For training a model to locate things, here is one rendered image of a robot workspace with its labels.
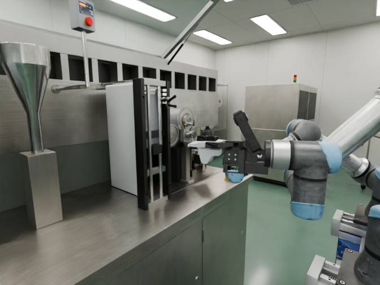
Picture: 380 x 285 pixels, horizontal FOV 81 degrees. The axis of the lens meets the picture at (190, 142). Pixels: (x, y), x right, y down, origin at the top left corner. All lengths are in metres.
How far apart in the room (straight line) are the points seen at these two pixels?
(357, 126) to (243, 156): 0.32
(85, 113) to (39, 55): 0.45
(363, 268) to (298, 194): 0.38
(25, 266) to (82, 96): 0.78
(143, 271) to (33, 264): 0.34
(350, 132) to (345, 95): 4.79
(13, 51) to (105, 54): 0.57
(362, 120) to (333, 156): 0.18
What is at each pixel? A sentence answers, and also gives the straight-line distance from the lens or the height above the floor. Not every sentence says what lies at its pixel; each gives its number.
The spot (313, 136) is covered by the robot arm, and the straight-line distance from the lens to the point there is 1.13.
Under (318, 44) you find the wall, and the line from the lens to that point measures 5.71.
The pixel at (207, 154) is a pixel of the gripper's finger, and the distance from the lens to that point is 0.59.
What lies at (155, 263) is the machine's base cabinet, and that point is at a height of 0.76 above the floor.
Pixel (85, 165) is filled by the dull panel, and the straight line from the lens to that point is 1.32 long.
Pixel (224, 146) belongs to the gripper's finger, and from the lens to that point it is 0.56.
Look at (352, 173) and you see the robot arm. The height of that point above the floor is 0.99.
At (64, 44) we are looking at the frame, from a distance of 1.29.
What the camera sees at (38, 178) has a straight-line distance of 0.96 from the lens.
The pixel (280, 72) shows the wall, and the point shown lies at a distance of 5.80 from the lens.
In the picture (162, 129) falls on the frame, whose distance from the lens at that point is 1.00.
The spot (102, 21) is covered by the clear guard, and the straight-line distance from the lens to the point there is 1.31.
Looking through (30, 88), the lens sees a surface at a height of 1.39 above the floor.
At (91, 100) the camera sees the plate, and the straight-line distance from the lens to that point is 1.31.
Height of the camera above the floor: 1.34
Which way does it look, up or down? 10 degrees down
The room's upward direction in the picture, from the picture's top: straight up
